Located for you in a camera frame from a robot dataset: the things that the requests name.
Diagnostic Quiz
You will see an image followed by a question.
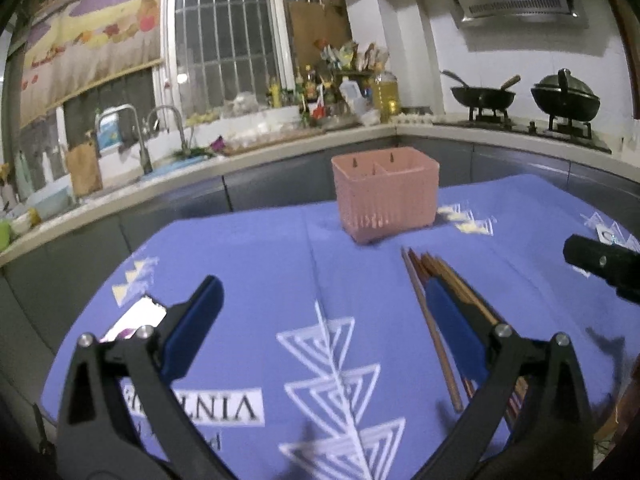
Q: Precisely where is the brown wooden chopstick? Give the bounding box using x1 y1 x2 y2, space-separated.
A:
418 251 532 411
401 247 463 414
406 249 501 401

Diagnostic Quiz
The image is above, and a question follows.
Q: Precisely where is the chrome kitchen faucet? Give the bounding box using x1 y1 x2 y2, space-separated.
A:
94 103 153 174

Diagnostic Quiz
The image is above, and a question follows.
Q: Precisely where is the barred kitchen window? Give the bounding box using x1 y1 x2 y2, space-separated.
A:
171 0 279 116

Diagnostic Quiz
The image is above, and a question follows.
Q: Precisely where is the white card on cloth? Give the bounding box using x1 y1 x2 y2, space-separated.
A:
100 295 167 342

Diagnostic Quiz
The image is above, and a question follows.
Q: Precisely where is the gas stove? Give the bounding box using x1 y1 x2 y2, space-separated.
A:
432 110 612 155

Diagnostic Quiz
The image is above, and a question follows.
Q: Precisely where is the black lidded wok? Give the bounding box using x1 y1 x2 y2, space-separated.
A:
530 68 601 122

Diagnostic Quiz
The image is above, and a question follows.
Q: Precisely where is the blue printed tablecloth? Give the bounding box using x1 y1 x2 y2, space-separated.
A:
41 176 639 479

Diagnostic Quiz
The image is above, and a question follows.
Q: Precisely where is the pink plastic utensil basket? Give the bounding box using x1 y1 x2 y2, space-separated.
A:
331 146 440 245

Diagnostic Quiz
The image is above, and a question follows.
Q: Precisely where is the egg tray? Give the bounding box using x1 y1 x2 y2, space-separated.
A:
390 113 434 125

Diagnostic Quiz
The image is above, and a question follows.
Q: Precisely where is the wooden cutting board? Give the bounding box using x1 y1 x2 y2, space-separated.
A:
65 141 103 198

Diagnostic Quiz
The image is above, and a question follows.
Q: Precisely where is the yellow cooking oil bottle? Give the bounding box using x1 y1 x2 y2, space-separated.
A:
371 70 401 122

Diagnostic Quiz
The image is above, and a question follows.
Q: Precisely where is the fruit pattern roller blind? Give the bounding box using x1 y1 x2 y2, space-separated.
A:
20 0 162 128

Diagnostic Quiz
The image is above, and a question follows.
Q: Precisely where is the black wok with handle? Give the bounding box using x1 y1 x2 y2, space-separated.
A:
440 70 521 110

